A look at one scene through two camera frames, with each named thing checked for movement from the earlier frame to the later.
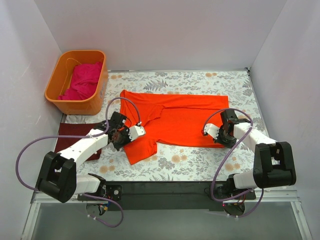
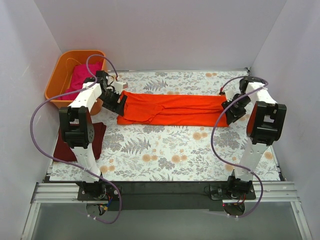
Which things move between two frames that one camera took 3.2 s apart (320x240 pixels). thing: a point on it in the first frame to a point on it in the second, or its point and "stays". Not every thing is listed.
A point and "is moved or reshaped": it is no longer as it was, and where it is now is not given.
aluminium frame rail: x=280 y=196 stays
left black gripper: x=123 y=139 to x=114 y=103
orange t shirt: x=169 y=119 is moved or reshaped
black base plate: x=173 y=195 stays
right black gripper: x=222 y=139 to x=235 y=110
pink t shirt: x=85 y=79 stays
